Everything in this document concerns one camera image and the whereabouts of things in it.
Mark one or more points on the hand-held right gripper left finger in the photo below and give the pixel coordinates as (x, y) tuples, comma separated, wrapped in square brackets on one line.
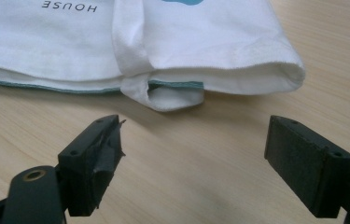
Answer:
[(85, 168)]

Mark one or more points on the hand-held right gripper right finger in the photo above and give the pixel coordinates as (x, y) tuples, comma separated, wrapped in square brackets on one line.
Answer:
[(306, 168)]

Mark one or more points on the white printed t-shirt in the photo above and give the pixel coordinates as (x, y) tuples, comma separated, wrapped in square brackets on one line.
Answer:
[(138, 46)]

